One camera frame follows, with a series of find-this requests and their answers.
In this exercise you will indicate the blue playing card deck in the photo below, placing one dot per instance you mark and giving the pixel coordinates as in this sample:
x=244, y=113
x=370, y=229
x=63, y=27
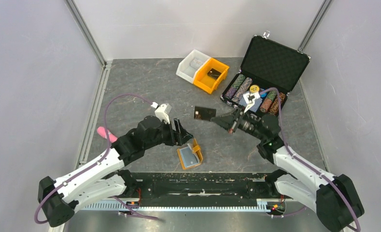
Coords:
x=257, y=104

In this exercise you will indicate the clear item in white bin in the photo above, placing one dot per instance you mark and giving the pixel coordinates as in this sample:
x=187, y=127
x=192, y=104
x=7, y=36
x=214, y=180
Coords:
x=196, y=63

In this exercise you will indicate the blue dealer button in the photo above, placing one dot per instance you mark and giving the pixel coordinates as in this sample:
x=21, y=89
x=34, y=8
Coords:
x=262, y=94

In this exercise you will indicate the dark credit card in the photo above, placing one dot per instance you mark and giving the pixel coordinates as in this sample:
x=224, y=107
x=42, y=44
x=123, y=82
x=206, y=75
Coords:
x=204, y=113

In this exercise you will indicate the dark card in yellow bin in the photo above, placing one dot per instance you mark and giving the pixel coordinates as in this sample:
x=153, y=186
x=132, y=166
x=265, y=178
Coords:
x=213, y=73

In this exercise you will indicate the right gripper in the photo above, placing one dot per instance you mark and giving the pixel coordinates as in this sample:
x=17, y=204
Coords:
x=231, y=122

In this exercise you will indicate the white plastic bin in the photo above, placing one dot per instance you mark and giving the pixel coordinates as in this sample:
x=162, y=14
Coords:
x=186, y=72

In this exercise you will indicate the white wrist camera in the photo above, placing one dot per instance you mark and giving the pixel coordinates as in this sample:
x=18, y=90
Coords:
x=251, y=99
x=162, y=111

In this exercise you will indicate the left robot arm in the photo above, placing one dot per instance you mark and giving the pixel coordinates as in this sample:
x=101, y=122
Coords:
x=59, y=199

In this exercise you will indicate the black poker chip case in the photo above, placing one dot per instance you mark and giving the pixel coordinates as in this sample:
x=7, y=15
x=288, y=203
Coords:
x=267, y=64

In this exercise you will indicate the yellow plastic bin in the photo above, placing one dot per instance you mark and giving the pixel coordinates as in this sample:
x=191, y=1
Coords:
x=207, y=83

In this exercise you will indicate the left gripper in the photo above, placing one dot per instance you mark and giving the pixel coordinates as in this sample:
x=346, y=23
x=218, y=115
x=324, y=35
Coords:
x=178, y=137

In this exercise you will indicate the yellow leather card holder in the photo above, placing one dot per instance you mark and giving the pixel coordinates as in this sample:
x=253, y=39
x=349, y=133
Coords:
x=190, y=156

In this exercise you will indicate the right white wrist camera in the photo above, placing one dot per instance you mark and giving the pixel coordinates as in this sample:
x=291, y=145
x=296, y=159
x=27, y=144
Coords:
x=251, y=99

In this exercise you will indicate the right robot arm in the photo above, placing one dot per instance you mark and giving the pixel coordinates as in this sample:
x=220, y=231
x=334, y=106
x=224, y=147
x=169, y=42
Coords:
x=333, y=198

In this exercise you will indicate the pink cylindrical toy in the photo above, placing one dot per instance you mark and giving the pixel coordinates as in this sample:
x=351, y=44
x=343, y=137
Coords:
x=106, y=135

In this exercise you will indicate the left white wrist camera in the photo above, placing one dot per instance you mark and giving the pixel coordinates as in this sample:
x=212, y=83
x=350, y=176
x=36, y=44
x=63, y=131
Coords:
x=162, y=111

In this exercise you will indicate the yellow dealer button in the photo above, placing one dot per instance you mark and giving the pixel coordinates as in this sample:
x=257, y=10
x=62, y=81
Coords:
x=254, y=89

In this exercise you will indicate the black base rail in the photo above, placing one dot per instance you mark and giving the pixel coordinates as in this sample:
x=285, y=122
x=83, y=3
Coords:
x=199, y=189

